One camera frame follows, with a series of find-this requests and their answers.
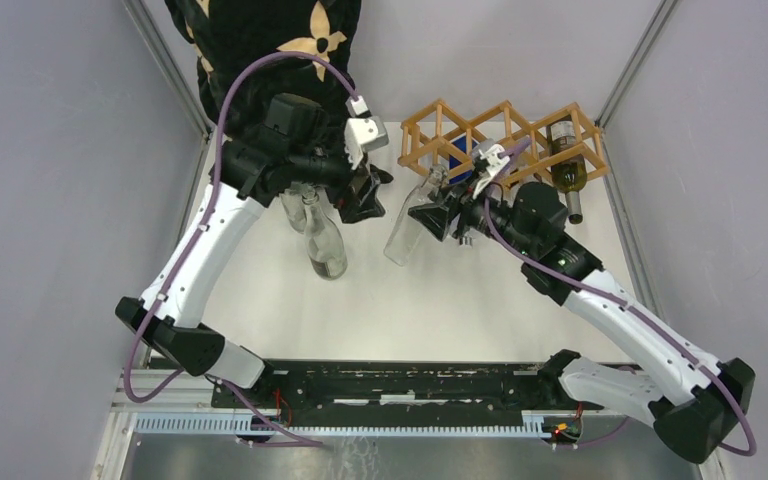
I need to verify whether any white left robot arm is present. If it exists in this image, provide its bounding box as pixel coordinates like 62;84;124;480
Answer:
115;93;389;408

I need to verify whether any clear glass bottle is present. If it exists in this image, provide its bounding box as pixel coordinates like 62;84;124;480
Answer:
382;164;452;268

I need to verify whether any blue square glass bottle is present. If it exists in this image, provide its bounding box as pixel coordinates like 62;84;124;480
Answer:
446;135;485;250

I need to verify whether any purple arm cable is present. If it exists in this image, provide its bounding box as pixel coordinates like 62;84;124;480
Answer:
122;51;369;452
483;137;758;458

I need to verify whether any wooden lattice wine rack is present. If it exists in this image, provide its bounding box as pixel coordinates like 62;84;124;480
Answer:
397;99;610;190

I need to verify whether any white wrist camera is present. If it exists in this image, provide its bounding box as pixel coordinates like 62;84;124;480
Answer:
344;115;389;170
470;138;531;200

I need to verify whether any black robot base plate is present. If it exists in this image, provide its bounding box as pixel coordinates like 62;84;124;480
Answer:
243;359;601;428

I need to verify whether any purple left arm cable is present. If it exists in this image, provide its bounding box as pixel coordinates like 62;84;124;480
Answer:
122;51;369;452

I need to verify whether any white slotted cable duct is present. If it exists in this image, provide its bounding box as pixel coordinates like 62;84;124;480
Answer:
133;412;551;440

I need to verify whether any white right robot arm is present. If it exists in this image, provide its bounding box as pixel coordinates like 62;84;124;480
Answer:
408;182;758;464

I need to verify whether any green wine bottle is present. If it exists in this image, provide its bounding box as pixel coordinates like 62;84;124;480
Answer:
346;168;376;208
547;115;587;225

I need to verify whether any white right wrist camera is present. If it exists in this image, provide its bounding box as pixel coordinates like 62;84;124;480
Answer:
470;138;531;200

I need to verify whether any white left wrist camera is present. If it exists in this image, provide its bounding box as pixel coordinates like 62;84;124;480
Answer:
344;115;389;170

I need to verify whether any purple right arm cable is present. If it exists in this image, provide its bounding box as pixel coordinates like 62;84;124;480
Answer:
483;137;758;458

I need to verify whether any clear bottle with dark label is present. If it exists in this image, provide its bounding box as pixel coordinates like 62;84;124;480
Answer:
280;185;307;234

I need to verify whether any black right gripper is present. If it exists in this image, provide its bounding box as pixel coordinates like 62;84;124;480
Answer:
410;168;535;258

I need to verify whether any black floral plush blanket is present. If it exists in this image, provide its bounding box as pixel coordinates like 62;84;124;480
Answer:
165;0;362;152

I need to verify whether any clear bottle with black label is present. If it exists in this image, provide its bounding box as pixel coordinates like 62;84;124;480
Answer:
302;190;348;280

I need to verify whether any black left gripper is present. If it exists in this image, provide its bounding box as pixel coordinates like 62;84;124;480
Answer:
291;132;386;224

